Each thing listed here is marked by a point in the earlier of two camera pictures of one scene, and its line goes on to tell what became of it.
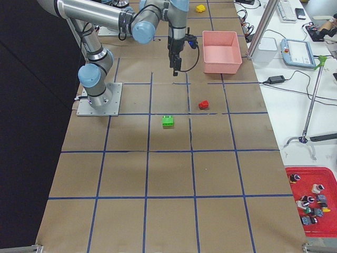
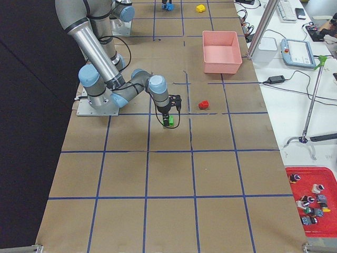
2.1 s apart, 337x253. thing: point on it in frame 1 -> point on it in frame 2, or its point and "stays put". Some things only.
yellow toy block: [200, 8] stays put
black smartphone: [300, 13] stays put
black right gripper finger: [175, 74] -> [165, 118]
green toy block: [167, 120] stays put
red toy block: [204, 105] stays put
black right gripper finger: [178, 66] -> [167, 119]
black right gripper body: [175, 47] -> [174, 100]
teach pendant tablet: [297, 52] stays put
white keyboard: [287, 13] stays put
